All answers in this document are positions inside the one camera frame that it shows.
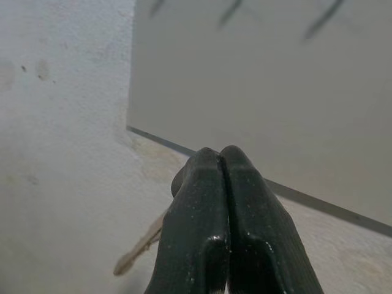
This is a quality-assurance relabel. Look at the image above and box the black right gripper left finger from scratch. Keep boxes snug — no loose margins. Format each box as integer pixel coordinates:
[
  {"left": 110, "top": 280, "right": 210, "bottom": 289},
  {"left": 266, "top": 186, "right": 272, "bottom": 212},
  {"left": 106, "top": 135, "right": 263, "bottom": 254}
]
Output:
[{"left": 143, "top": 147, "right": 231, "bottom": 294}]

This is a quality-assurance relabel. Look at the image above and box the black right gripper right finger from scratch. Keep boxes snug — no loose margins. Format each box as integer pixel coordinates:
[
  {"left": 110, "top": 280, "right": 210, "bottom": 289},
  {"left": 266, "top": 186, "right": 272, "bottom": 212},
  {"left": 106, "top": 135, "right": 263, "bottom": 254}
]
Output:
[{"left": 219, "top": 145, "right": 323, "bottom": 294}]

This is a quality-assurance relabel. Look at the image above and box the silver key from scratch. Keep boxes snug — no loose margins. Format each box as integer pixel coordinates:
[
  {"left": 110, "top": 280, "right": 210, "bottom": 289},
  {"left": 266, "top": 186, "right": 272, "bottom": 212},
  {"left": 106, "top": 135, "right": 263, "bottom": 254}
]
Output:
[{"left": 112, "top": 211, "right": 168, "bottom": 276}]

